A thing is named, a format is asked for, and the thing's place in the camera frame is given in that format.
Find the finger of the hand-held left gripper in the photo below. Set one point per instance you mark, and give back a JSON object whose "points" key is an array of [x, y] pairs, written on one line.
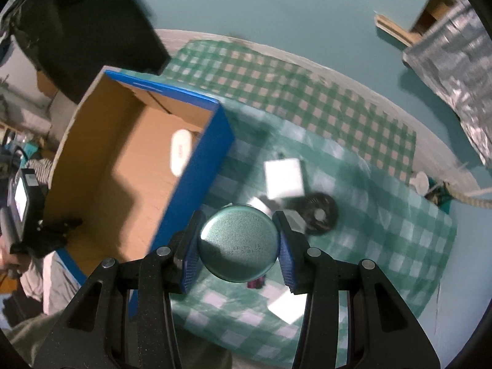
{"points": [[63, 226]]}

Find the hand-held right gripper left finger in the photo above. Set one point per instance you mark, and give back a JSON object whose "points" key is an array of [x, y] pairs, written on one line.
{"points": [[190, 255]]}

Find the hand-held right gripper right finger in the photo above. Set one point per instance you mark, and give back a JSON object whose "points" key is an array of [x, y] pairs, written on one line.
{"points": [[288, 263]]}

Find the green round tin can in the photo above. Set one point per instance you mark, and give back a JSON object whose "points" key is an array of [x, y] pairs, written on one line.
{"points": [[238, 238]]}

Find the brown cardboard box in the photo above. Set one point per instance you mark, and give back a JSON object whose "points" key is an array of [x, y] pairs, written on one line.
{"points": [[127, 184]]}

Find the white power adapter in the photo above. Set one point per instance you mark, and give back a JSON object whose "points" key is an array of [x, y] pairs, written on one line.
{"points": [[284, 178]]}

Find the person's left hand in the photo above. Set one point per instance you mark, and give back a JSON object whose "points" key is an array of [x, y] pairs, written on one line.
{"points": [[21, 263]]}

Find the small pink object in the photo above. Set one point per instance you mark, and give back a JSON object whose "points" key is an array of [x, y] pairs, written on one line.
{"points": [[255, 282]]}

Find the striped cloth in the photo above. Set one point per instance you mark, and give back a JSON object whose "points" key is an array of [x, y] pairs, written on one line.
{"points": [[38, 167]]}

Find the grey cloth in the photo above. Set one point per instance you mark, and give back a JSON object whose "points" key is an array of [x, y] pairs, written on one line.
{"points": [[61, 284]]}

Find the small black fan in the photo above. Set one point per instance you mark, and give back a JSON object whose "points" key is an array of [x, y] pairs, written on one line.
{"points": [[321, 213]]}

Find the white oval case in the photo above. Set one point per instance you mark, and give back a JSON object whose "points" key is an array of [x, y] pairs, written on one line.
{"points": [[180, 152]]}

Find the olive cloth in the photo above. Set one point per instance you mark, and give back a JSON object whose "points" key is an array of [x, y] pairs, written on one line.
{"points": [[77, 342]]}

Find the green checked tablecloth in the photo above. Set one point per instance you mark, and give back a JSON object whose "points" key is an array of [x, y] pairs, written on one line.
{"points": [[346, 123]]}

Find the white plastic cap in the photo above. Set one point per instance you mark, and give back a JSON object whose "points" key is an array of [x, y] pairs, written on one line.
{"points": [[419, 182]]}

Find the large dark object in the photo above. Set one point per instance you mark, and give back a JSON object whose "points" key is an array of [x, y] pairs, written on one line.
{"points": [[88, 27]]}

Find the wooden strip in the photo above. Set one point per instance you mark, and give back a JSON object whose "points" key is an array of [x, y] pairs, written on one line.
{"points": [[396, 30]]}

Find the silver foil sheet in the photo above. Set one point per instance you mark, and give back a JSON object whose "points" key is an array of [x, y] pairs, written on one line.
{"points": [[453, 65]]}

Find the brown cardboard piece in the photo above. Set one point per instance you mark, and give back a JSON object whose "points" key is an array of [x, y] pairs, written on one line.
{"points": [[434, 7]]}

